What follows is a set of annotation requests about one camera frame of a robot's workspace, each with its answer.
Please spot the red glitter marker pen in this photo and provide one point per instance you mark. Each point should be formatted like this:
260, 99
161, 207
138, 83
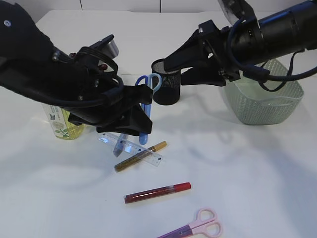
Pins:
157, 192

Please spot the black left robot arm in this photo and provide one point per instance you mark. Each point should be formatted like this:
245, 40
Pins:
26, 66

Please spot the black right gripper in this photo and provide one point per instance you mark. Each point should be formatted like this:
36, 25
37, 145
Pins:
207, 39

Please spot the gold glitter marker pen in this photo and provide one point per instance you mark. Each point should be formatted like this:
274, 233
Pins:
149, 155

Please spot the pink purple safety scissors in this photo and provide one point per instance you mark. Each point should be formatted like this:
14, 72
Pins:
205, 218

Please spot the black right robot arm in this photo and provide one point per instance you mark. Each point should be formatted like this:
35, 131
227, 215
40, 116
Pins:
252, 41

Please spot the yellow tea drink bottle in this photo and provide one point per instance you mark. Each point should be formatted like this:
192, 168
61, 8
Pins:
62, 128

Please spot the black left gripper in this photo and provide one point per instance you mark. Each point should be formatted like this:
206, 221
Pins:
96, 97

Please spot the black mesh pen holder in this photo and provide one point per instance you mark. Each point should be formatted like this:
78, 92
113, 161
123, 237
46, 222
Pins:
169, 92

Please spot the purple artificial grape bunch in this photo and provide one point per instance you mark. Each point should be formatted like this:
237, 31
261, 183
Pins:
101, 66

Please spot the green plastic woven basket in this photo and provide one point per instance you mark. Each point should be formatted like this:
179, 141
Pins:
253, 105

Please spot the blue safety scissors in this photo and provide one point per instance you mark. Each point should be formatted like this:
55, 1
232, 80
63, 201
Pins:
149, 81

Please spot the clear plastic ruler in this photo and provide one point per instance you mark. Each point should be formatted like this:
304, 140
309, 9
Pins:
130, 147

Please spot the silver glitter marker pen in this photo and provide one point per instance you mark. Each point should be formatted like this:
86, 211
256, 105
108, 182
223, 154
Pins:
121, 141

